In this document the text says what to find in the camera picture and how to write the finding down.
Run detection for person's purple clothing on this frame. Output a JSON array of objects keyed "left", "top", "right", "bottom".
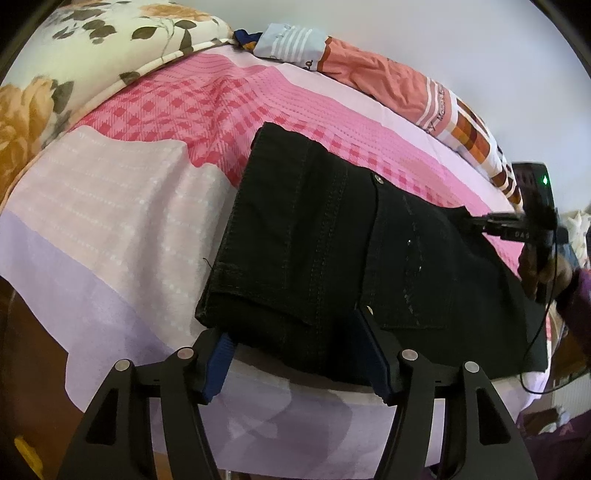
[{"left": 515, "top": 406, "right": 591, "bottom": 480}]

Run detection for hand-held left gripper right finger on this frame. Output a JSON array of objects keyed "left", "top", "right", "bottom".
[{"left": 353, "top": 307, "right": 539, "bottom": 480}]

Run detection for black pants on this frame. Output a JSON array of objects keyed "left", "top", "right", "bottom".
[{"left": 195, "top": 122, "right": 549, "bottom": 384}]

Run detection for black cable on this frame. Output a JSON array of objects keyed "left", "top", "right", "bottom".
[{"left": 519, "top": 295, "right": 583, "bottom": 395}]

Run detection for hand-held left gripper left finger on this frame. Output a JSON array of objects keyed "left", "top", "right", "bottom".
[{"left": 55, "top": 329, "right": 237, "bottom": 480}]

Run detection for orange patchwork blanket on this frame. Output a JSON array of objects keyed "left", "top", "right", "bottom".
[{"left": 318, "top": 37, "right": 522, "bottom": 204}]

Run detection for floral pillow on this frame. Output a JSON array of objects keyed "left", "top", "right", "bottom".
[{"left": 0, "top": 0, "right": 234, "bottom": 204}]

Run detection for pink checked bedsheet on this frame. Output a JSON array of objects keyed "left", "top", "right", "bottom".
[{"left": 0, "top": 46, "right": 555, "bottom": 476}]

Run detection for light blue striped cloth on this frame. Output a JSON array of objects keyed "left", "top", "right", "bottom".
[{"left": 233, "top": 23, "right": 331, "bottom": 72}]

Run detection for wooden bed frame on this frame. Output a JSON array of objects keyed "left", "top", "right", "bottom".
[{"left": 0, "top": 277, "right": 169, "bottom": 480}]

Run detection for white cloth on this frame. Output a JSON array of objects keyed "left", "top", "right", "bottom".
[{"left": 560, "top": 210, "right": 591, "bottom": 268}]

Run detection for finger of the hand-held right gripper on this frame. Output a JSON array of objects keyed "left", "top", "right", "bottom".
[{"left": 462, "top": 210, "right": 527, "bottom": 241}]

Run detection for person's right hand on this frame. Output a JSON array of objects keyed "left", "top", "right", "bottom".
[{"left": 517, "top": 244, "right": 575, "bottom": 303}]

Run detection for yellow object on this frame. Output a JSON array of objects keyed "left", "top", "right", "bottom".
[{"left": 14, "top": 436, "right": 45, "bottom": 480}]

